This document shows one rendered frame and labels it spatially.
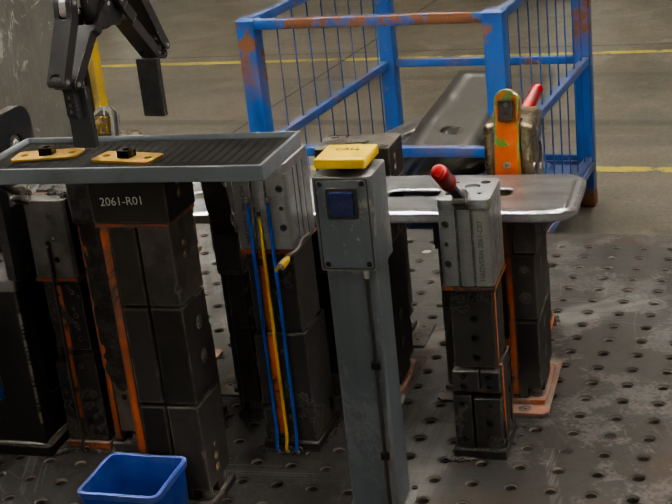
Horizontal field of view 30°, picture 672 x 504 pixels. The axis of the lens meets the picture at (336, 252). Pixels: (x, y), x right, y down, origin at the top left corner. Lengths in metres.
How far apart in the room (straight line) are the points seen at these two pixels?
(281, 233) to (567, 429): 0.47
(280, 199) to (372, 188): 0.23
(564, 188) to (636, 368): 0.32
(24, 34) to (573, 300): 3.41
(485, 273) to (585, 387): 0.35
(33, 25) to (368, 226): 3.91
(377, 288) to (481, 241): 0.18
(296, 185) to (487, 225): 0.26
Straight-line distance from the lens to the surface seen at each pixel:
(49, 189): 1.73
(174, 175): 1.41
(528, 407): 1.79
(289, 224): 1.60
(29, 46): 5.19
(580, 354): 1.95
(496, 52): 3.46
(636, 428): 1.74
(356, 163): 1.38
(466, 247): 1.55
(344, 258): 1.42
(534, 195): 1.72
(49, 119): 5.28
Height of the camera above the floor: 1.54
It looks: 20 degrees down
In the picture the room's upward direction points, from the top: 6 degrees counter-clockwise
